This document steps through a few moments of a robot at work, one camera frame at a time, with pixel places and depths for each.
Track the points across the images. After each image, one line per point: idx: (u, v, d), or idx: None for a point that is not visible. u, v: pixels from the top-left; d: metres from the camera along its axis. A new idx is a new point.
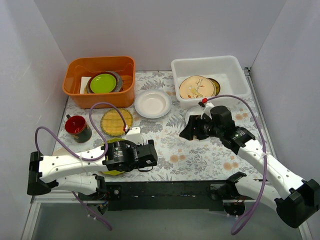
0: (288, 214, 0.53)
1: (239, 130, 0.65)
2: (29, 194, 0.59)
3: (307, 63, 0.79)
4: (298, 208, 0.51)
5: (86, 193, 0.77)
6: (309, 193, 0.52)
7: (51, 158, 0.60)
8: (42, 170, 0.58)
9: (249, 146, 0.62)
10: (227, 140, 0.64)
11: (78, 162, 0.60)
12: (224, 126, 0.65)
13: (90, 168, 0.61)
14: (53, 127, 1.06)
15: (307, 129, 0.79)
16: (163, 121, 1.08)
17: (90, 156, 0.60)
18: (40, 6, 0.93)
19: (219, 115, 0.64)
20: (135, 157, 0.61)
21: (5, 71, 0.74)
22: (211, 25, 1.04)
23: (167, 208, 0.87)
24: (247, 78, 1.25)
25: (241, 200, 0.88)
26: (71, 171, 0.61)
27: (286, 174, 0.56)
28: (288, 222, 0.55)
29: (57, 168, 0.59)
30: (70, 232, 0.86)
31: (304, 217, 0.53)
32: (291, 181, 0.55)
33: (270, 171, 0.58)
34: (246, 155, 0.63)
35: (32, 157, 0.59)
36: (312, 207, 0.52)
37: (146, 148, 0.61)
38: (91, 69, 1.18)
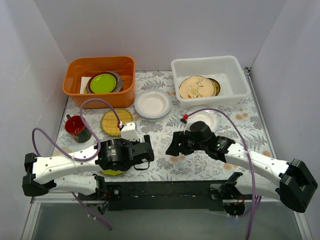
0: (290, 200, 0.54)
1: (220, 140, 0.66)
2: (26, 195, 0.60)
3: (307, 62, 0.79)
4: (295, 190, 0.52)
5: (86, 193, 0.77)
6: (298, 172, 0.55)
7: (44, 159, 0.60)
8: (35, 172, 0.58)
9: (232, 150, 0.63)
10: (213, 152, 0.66)
11: (71, 162, 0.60)
12: (207, 139, 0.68)
13: (83, 168, 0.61)
14: (53, 127, 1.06)
15: (307, 129, 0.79)
16: (163, 122, 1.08)
17: (83, 156, 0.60)
18: (41, 6, 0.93)
19: (199, 130, 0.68)
20: (131, 154, 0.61)
21: (5, 71, 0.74)
22: (211, 24, 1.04)
23: (166, 208, 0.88)
24: (248, 78, 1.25)
25: (241, 200, 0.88)
26: (65, 171, 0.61)
27: (272, 163, 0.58)
28: (296, 209, 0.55)
29: (50, 169, 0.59)
30: (69, 232, 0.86)
31: (305, 196, 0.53)
32: (278, 167, 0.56)
33: (257, 165, 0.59)
34: (232, 160, 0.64)
35: (27, 159, 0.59)
36: (308, 184, 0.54)
37: (142, 145, 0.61)
38: (91, 69, 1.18)
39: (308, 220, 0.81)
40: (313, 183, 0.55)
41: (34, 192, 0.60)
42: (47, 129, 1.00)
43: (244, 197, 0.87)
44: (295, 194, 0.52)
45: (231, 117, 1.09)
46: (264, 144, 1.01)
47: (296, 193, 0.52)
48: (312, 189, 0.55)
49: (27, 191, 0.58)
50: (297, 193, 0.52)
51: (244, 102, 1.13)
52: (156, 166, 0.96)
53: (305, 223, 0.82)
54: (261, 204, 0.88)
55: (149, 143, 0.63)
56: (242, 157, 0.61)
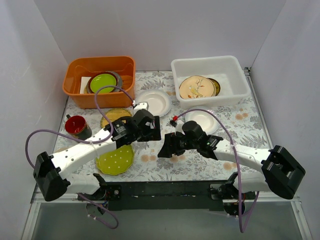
0: (276, 187, 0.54)
1: (211, 139, 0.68)
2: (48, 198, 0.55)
3: (306, 62, 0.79)
4: (277, 174, 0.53)
5: (91, 191, 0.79)
6: (281, 158, 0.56)
7: (60, 152, 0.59)
8: (58, 165, 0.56)
9: (220, 146, 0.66)
10: (204, 151, 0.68)
11: (90, 146, 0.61)
12: (199, 139, 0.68)
13: (101, 150, 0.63)
14: (53, 127, 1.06)
15: (307, 129, 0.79)
16: (163, 122, 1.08)
17: (98, 139, 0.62)
18: (41, 7, 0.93)
19: (191, 130, 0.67)
20: (135, 125, 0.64)
21: (5, 71, 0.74)
22: (211, 25, 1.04)
23: (167, 207, 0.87)
24: (247, 78, 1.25)
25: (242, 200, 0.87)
26: (85, 157, 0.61)
27: (255, 152, 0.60)
28: (286, 197, 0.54)
29: (73, 158, 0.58)
30: (69, 233, 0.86)
31: (292, 181, 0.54)
32: (260, 155, 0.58)
33: (242, 156, 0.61)
34: (221, 156, 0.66)
35: (40, 158, 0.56)
36: (293, 170, 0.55)
37: (140, 113, 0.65)
38: (90, 69, 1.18)
39: (308, 219, 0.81)
40: (300, 169, 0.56)
41: (58, 189, 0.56)
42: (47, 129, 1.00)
43: (244, 197, 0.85)
44: (278, 178, 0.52)
45: (231, 117, 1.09)
46: (264, 144, 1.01)
47: (280, 177, 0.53)
48: (300, 175, 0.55)
49: (50, 191, 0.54)
50: (280, 177, 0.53)
51: (244, 102, 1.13)
52: (156, 166, 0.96)
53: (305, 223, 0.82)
54: (261, 204, 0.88)
55: (145, 110, 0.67)
56: (229, 151, 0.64)
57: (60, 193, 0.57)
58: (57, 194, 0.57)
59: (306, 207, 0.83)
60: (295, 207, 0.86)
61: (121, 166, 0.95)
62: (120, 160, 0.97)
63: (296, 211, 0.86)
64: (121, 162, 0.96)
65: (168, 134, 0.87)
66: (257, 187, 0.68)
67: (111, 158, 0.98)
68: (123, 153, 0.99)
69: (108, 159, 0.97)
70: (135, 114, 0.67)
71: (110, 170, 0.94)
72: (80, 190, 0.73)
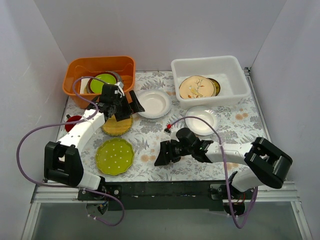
0: (264, 177, 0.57)
1: (204, 144, 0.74)
2: (71, 180, 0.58)
3: (306, 62, 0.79)
4: (261, 164, 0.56)
5: (95, 185, 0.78)
6: (264, 149, 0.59)
7: (65, 137, 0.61)
8: (70, 144, 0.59)
9: (210, 148, 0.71)
10: (199, 155, 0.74)
11: (87, 123, 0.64)
12: (192, 144, 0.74)
13: (96, 124, 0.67)
14: (53, 127, 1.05)
15: (307, 129, 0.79)
16: (163, 122, 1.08)
17: (89, 115, 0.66)
18: (41, 6, 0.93)
19: (185, 137, 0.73)
20: (108, 97, 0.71)
21: (5, 71, 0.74)
22: (211, 24, 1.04)
23: (166, 208, 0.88)
24: (248, 78, 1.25)
25: (241, 200, 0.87)
26: (87, 134, 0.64)
27: (239, 147, 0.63)
28: (276, 186, 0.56)
29: (79, 135, 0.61)
30: (69, 232, 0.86)
31: (279, 170, 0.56)
32: (244, 149, 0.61)
33: (229, 153, 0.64)
34: (213, 157, 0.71)
35: (49, 145, 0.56)
36: (277, 158, 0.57)
37: (106, 87, 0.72)
38: (90, 69, 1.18)
39: (308, 218, 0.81)
40: (287, 158, 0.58)
41: (77, 169, 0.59)
42: (47, 129, 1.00)
43: (244, 197, 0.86)
44: (263, 168, 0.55)
45: (231, 117, 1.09)
46: None
47: (264, 167, 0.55)
48: (287, 163, 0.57)
49: (73, 169, 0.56)
50: (265, 167, 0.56)
51: (244, 102, 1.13)
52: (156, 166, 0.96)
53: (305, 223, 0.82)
54: (261, 204, 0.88)
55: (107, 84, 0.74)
56: (217, 150, 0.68)
57: (79, 172, 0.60)
58: (78, 174, 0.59)
59: (306, 207, 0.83)
60: (295, 207, 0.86)
61: (121, 166, 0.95)
62: (120, 160, 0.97)
63: (296, 211, 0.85)
64: (121, 162, 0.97)
65: (162, 143, 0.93)
66: (250, 182, 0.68)
67: (111, 158, 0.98)
68: (123, 153, 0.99)
69: (108, 159, 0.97)
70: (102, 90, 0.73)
71: (110, 170, 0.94)
72: (86, 183, 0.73)
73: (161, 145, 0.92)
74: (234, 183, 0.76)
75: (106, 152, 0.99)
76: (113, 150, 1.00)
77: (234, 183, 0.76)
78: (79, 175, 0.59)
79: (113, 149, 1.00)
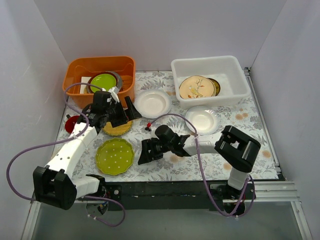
0: (235, 162, 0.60)
1: (182, 138, 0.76)
2: (65, 205, 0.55)
3: (306, 62, 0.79)
4: (229, 150, 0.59)
5: (95, 189, 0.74)
6: (233, 136, 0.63)
7: (54, 159, 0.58)
8: (59, 168, 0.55)
9: (186, 142, 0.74)
10: (179, 150, 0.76)
11: (77, 141, 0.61)
12: (171, 140, 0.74)
13: (87, 140, 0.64)
14: (53, 127, 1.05)
15: (307, 129, 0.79)
16: (163, 122, 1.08)
17: (79, 131, 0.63)
18: (41, 6, 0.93)
19: (163, 133, 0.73)
20: (100, 106, 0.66)
21: (5, 71, 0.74)
22: (211, 24, 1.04)
23: (166, 208, 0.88)
24: (248, 78, 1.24)
25: (241, 200, 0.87)
26: (78, 152, 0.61)
27: (211, 137, 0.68)
28: (248, 169, 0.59)
29: (69, 156, 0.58)
30: (69, 232, 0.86)
31: (248, 154, 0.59)
32: (215, 139, 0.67)
33: (202, 144, 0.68)
34: (190, 150, 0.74)
35: (38, 171, 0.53)
36: (245, 143, 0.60)
37: (98, 94, 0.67)
38: (90, 69, 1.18)
39: (308, 218, 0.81)
40: (255, 142, 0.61)
41: (70, 193, 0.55)
42: (47, 129, 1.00)
43: (244, 197, 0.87)
44: (231, 153, 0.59)
45: (231, 117, 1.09)
46: (264, 144, 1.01)
47: (233, 153, 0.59)
48: (255, 147, 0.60)
49: (65, 194, 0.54)
50: (234, 152, 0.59)
51: (244, 102, 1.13)
52: (156, 166, 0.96)
53: (305, 223, 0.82)
54: (261, 204, 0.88)
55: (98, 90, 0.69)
56: (193, 143, 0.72)
57: (72, 195, 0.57)
58: (70, 198, 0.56)
59: (306, 207, 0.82)
60: (295, 207, 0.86)
61: (121, 166, 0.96)
62: (119, 160, 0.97)
63: (296, 211, 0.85)
64: (121, 162, 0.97)
65: (144, 141, 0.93)
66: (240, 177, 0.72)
67: (111, 158, 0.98)
68: (123, 153, 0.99)
69: (108, 159, 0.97)
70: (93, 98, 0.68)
71: (110, 171, 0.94)
72: (85, 192, 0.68)
73: (142, 144, 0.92)
74: (229, 182, 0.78)
75: (106, 153, 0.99)
76: (113, 150, 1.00)
77: (229, 182, 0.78)
78: (71, 198, 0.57)
79: (113, 149, 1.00)
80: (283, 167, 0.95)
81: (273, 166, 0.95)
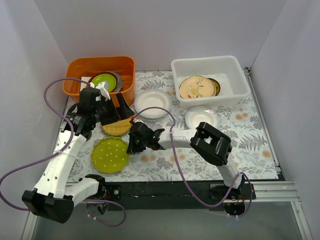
0: (209, 158, 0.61)
1: (156, 133, 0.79)
2: (63, 219, 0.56)
3: (306, 62, 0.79)
4: (204, 146, 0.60)
5: (95, 190, 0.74)
6: (207, 133, 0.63)
7: (41, 181, 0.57)
8: (47, 192, 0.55)
9: (162, 136, 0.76)
10: (152, 144, 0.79)
11: (63, 156, 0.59)
12: (145, 135, 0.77)
13: (74, 151, 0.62)
14: (53, 127, 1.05)
15: (307, 128, 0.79)
16: (163, 122, 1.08)
17: (64, 143, 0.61)
18: (41, 6, 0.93)
19: (136, 129, 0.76)
20: (87, 106, 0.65)
21: (5, 71, 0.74)
22: (211, 24, 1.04)
23: (166, 208, 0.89)
24: (247, 78, 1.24)
25: (241, 200, 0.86)
26: (66, 167, 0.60)
27: (186, 132, 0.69)
28: (220, 163, 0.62)
29: (56, 176, 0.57)
30: (69, 232, 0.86)
31: (220, 150, 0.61)
32: (190, 134, 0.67)
33: (177, 139, 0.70)
34: (166, 144, 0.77)
35: (26, 197, 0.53)
36: (217, 139, 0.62)
37: (85, 94, 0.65)
38: (90, 69, 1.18)
39: (308, 218, 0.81)
40: (226, 137, 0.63)
41: (66, 207, 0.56)
42: (47, 129, 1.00)
43: (244, 197, 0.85)
44: (205, 149, 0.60)
45: (231, 117, 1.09)
46: (264, 144, 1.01)
47: (207, 149, 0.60)
48: (227, 143, 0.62)
49: (59, 215, 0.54)
50: (207, 147, 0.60)
51: (244, 102, 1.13)
52: (156, 166, 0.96)
53: (305, 223, 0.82)
54: (261, 204, 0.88)
55: (85, 89, 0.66)
56: (168, 137, 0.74)
57: (69, 208, 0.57)
58: (68, 211, 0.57)
59: (306, 207, 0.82)
60: (295, 207, 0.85)
61: (117, 164, 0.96)
62: (115, 158, 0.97)
63: (296, 211, 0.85)
64: (117, 160, 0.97)
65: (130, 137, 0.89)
66: (226, 174, 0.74)
67: (107, 157, 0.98)
68: (119, 151, 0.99)
69: (104, 158, 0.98)
70: (80, 97, 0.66)
71: (106, 169, 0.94)
72: (84, 195, 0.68)
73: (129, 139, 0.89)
74: (226, 182, 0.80)
75: (101, 151, 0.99)
76: (109, 149, 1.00)
77: (227, 182, 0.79)
78: (69, 209, 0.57)
79: (109, 147, 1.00)
80: (283, 167, 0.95)
81: (273, 166, 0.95)
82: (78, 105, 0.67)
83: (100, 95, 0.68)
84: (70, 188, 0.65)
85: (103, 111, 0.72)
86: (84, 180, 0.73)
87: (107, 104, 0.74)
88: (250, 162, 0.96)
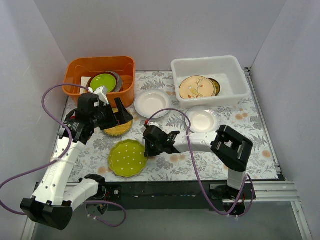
0: (230, 163, 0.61)
1: (170, 136, 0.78)
2: (62, 227, 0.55)
3: (306, 62, 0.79)
4: (227, 151, 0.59)
5: (94, 191, 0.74)
6: (228, 136, 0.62)
7: (39, 189, 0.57)
8: (46, 199, 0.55)
9: (178, 139, 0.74)
10: (167, 148, 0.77)
11: (61, 163, 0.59)
12: (159, 139, 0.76)
13: (73, 158, 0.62)
14: (53, 127, 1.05)
15: (307, 129, 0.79)
16: (163, 122, 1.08)
17: (62, 150, 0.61)
18: (40, 6, 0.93)
19: (149, 133, 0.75)
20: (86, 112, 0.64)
21: (5, 71, 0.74)
22: (211, 24, 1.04)
23: (166, 208, 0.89)
24: (248, 78, 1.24)
25: (241, 200, 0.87)
26: (65, 174, 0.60)
27: (205, 136, 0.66)
28: (241, 168, 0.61)
29: (54, 184, 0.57)
30: (70, 232, 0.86)
31: (243, 155, 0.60)
32: (209, 137, 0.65)
33: (194, 142, 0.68)
34: (180, 147, 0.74)
35: (25, 204, 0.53)
36: (239, 143, 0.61)
37: (83, 99, 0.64)
38: (90, 69, 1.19)
39: (308, 218, 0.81)
40: (248, 141, 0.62)
41: (64, 215, 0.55)
42: (47, 129, 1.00)
43: (244, 197, 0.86)
44: (228, 154, 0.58)
45: (231, 117, 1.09)
46: (264, 144, 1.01)
47: (231, 155, 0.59)
48: (249, 147, 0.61)
49: (57, 223, 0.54)
50: (230, 153, 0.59)
51: (245, 102, 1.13)
52: (156, 166, 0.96)
53: (305, 223, 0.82)
54: (261, 204, 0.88)
55: (84, 94, 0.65)
56: (184, 141, 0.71)
57: (68, 214, 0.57)
58: (67, 217, 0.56)
59: (306, 207, 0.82)
60: (295, 207, 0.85)
61: (134, 168, 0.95)
62: (132, 161, 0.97)
63: (296, 211, 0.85)
64: (134, 164, 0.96)
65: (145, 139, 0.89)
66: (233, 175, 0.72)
67: (124, 160, 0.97)
68: (136, 155, 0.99)
69: (121, 160, 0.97)
70: (79, 103, 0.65)
71: (123, 172, 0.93)
72: (84, 197, 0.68)
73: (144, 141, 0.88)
74: (229, 183, 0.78)
75: (119, 154, 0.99)
76: (126, 152, 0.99)
77: (228, 182, 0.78)
78: (68, 216, 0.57)
79: (126, 150, 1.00)
80: (283, 167, 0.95)
81: (273, 166, 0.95)
82: (76, 111, 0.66)
83: (98, 100, 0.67)
84: (68, 193, 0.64)
85: (102, 116, 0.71)
86: (84, 182, 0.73)
87: (106, 109, 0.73)
88: (250, 162, 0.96)
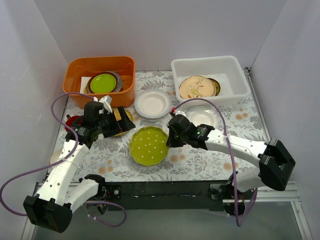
0: (270, 180, 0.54)
1: (200, 128, 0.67)
2: (61, 228, 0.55)
3: (306, 62, 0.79)
4: (273, 168, 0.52)
5: (95, 191, 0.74)
6: (275, 151, 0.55)
7: (43, 187, 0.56)
8: (49, 197, 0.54)
9: (211, 137, 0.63)
10: (193, 141, 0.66)
11: (67, 163, 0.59)
12: (186, 130, 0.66)
13: (77, 160, 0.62)
14: (53, 127, 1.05)
15: (307, 129, 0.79)
16: (163, 121, 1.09)
17: (68, 151, 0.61)
18: (40, 6, 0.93)
19: (176, 122, 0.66)
20: (92, 118, 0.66)
21: (5, 71, 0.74)
22: (211, 24, 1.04)
23: (166, 208, 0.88)
24: (247, 78, 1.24)
25: (241, 200, 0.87)
26: (69, 175, 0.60)
27: (250, 145, 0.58)
28: (278, 188, 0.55)
29: (58, 183, 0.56)
30: (70, 232, 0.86)
31: (285, 175, 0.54)
32: (256, 148, 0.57)
33: (236, 149, 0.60)
34: (211, 146, 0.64)
35: (28, 202, 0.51)
36: (286, 161, 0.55)
37: (89, 106, 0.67)
38: (90, 69, 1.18)
39: (308, 218, 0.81)
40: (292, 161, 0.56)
41: (65, 216, 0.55)
42: (47, 129, 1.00)
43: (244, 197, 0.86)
44: (274, 172, 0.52)
45: (231, 117, 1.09)
46: None
47: (275, 173, 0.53)
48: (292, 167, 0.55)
49: (58, 223, 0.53)
50: (275, 171, 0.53)
51: (245, 102, 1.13)
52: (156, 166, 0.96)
53: (305, 223, 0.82)
54: (261, 204, 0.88)
55: (89, 102, 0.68)
56: (222, 141, 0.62)
57: (68, 217, 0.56)
58: (66, 220, 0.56)
59: (306, 207, 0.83)
60: (295, 207, 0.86)
61: (155, 156, 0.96)
62: (154, 149, 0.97)
63: (296, 211, 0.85)
64: (155, 151, 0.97)
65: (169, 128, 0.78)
66: (256, 183, 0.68)
67: (145, 147, 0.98)
68: (157, 143, 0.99)
69: (142, 147, 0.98)
70: (84, 110, 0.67)
71: (144, 160, 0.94)
72: (84, 198, 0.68)
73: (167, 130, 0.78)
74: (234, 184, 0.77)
75: (140, 140, 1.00)
76: (147, 139, 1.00)
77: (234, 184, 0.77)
78: (67, 219, 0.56)
79: (148, 138, 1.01)
80: None
81: None
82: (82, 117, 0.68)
83: (102, 108, 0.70)
84: (68, 194, 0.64)
85: (105, 123, 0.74)
86: (83, 182, 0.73)
87: (109, 117, 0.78)
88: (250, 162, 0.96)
